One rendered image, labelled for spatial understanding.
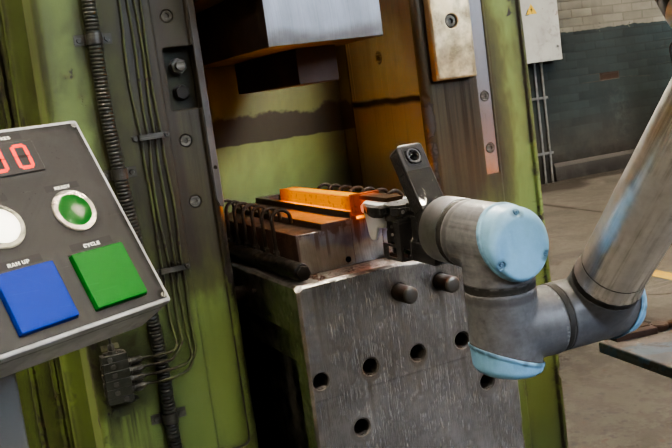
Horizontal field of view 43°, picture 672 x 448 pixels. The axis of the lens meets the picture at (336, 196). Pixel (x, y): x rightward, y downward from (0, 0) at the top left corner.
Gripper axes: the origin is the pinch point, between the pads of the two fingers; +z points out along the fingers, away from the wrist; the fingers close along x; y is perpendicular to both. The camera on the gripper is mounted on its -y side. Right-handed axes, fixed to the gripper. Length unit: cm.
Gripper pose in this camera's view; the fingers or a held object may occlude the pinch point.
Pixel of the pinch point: (371, 201)
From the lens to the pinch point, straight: 135.2
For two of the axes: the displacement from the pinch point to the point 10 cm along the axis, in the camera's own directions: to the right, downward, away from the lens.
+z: -4.5, -0.8, 8.9
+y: 1.2, 9.8, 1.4
